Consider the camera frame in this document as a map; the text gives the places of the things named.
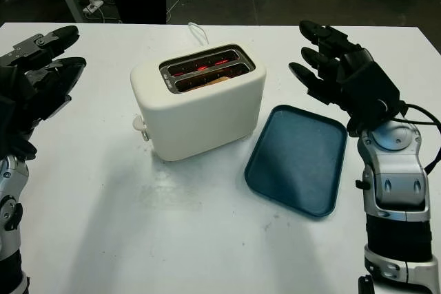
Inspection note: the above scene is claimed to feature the white toaster power cord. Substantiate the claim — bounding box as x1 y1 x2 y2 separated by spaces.
187 21 210 47

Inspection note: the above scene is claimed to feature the brown toast slice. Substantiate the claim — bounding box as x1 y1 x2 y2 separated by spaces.
198 75 231 87

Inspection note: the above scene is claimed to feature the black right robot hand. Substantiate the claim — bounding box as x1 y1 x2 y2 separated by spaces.
288 20 380 137

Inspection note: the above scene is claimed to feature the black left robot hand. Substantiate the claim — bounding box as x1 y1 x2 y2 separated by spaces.
0 25 87 161

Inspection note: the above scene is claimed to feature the dark blue plastic tray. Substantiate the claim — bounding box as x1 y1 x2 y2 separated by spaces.
243 103 348 222

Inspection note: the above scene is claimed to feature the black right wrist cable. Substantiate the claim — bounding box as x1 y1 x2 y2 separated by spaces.
385 101 441 174

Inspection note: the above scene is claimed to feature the white power strip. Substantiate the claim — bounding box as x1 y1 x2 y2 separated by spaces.
82 0 104 14

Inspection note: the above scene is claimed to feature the white two-slot toaster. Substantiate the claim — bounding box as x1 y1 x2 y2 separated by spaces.
130 43 268 162

